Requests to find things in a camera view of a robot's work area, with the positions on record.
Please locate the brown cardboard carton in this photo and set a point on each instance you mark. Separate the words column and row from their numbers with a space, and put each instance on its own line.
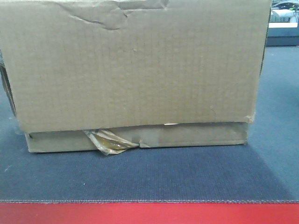
column 111, row 75

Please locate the red conveyor frame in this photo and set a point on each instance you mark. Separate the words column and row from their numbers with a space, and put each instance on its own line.
column 149, row 213

